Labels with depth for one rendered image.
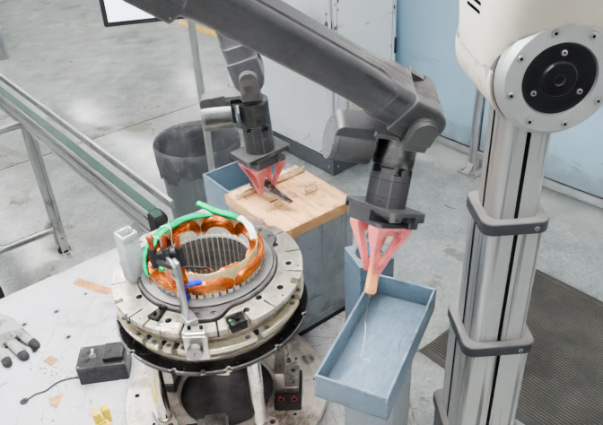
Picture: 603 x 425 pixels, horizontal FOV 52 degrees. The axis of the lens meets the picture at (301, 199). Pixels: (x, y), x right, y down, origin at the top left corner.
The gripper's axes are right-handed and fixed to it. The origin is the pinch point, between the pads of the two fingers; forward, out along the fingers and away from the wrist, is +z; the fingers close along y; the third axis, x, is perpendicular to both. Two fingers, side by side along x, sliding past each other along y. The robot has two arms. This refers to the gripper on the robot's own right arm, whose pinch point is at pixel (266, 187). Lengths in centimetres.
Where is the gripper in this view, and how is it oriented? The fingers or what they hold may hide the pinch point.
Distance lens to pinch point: 126.6
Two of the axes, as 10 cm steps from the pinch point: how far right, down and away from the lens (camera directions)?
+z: 1.0, 8.4, 5.3
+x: 6.3, 3.7, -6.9
